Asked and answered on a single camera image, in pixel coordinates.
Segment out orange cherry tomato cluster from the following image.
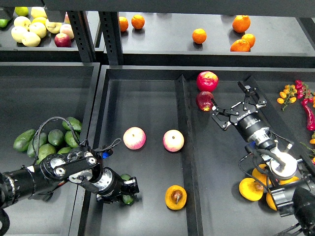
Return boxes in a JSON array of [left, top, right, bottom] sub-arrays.
[[277, 85, 297, 111]]

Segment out black centre tray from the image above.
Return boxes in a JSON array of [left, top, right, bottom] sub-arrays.
[[68, 64, 315, 236]]

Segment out orange right small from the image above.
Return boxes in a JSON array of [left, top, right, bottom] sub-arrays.
[[242, 33, 256, 48]]

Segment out pale yellow pear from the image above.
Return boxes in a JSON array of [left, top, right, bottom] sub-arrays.
[[21, 32, 41, 47], [11, 26, 28, 43]]

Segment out pink apple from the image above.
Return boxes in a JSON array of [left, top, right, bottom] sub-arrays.
[[162, 129, 185, 152], [123, 127, 146, 150]]

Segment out orange front right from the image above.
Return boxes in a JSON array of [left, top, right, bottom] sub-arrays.
[[230, 39, 251, 52]]

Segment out red cherry tomato cluster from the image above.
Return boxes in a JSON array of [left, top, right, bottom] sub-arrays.
[[295, 80, 315, 107]]

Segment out dark red shelf apple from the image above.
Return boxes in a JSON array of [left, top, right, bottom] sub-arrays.
[[54, 33, 71, 47]]

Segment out green avocado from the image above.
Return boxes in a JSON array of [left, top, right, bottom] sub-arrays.
[[121, 174, 134, 205], [13, 129, 36, 152]]

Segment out black tray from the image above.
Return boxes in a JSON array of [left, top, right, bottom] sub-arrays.
[[0, 62, 99, 236], [68, 64, 315, 236]]

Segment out black left tray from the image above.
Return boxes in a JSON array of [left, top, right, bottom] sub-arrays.
[[0, 62, 99, 236]]

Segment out bright red apple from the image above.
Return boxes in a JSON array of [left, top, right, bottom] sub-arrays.
[[196, 71, 219, 92]]

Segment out pale yellow pear front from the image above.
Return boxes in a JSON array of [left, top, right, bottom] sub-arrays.
[[21, 32, 41, 47]]

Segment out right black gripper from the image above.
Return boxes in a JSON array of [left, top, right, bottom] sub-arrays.
[[211, 81, 270, 143]]

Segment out orange far left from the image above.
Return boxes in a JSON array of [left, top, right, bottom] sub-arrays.
[[119, 16, 129, 32]]

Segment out pale yellow pear left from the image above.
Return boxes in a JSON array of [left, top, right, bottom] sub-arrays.
[[11, 26, 28, 43]]

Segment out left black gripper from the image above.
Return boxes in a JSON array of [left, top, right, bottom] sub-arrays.
[[94, 167, 139, 204]]

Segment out orange top right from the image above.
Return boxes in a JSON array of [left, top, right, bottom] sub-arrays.
[[232, 15, 251, 33]]

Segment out pink apple right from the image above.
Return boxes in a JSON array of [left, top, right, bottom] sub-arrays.
[[162, 129, 185, 152]]

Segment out yellow pear front pile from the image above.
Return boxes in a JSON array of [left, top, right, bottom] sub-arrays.
[[266, 193, 277, 211]]

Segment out orange middle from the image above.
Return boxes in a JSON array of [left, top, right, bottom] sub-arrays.
[[192, 28, 207, 44]]

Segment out green lime top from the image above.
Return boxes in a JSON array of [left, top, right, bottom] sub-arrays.
[[15, 6, 29, 16]]

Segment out red chili pepper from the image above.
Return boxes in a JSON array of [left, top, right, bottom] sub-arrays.
[[301, 99, 315, 131]]

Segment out black shelf post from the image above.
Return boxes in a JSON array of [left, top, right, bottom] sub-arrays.
[[67, 11, 96, 62], [98, 11, 124, 65]]

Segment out pink apple left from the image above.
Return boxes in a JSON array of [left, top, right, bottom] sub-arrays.
[[123, 127, 146, 150]]

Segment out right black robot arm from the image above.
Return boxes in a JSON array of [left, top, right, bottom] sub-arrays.
[[210, 82, 315, 236]]

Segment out orange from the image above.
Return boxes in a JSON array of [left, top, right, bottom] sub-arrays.
[[192, 28, 207, 44], [230, 39, 251, 52], [131, 14, 145, 30], [119, 16, 129, 32], [232, 15, 251, 33]]

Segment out black shelf post right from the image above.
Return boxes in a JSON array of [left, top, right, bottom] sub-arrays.
[[98, 11, 124, 65]]

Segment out black shelf post left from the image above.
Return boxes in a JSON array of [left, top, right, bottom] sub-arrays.
[[67, 11, 96, 62]]

